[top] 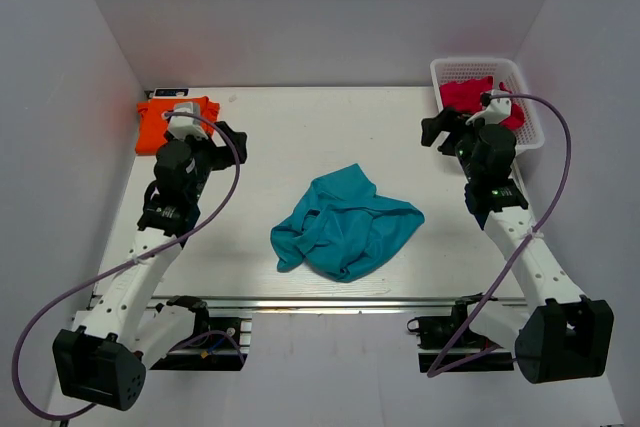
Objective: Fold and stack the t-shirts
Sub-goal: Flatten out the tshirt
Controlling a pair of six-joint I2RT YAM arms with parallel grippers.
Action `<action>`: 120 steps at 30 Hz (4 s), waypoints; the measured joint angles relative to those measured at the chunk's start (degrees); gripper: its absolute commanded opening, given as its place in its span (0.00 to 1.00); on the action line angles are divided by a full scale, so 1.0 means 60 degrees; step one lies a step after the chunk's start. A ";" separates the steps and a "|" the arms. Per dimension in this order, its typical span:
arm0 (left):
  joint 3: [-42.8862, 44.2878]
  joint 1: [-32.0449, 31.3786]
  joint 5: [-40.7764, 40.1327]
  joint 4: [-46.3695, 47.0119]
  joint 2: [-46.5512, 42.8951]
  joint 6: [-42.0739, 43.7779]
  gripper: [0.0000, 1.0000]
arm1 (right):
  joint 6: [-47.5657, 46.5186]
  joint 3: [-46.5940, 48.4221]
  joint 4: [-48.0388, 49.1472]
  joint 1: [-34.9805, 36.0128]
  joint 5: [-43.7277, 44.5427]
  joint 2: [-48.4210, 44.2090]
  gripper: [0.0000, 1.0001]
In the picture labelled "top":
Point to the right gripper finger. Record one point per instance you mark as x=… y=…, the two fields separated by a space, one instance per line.
x=449 y=147
x=449 y=121

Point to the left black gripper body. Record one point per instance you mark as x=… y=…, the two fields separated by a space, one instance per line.
x=204 y=153

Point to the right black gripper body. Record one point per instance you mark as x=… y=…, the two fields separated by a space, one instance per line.
x=464 y=151

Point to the teal t-shirt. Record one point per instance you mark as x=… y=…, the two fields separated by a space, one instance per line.
x=342 y=228

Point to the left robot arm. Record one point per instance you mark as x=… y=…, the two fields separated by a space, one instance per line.
x=104 y=360

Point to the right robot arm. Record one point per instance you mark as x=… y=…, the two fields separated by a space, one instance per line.
x=565 y=335

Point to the pink crumpled t-shirt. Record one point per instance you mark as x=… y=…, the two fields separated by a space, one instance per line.
x=465 y=96

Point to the white plastic basket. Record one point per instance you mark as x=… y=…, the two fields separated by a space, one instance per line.
x=505 y=77

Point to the orange folded t-shirt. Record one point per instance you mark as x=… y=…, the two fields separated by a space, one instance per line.
x=153 y=126

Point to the blue label sticker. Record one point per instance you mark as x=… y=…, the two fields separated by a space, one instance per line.
x=171 y=92

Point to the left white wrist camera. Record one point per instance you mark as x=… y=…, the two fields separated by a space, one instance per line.
x=184 y=121

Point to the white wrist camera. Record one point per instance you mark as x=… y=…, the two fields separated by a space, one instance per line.
x=495 y=108
x=184 y=121

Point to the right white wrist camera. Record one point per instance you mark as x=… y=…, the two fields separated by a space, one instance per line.
x=495 y=108

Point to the aluminium front rail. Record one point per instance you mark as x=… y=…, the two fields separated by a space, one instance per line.
x=322 y=305

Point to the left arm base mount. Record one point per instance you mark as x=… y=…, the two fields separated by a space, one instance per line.
x=200 y=337

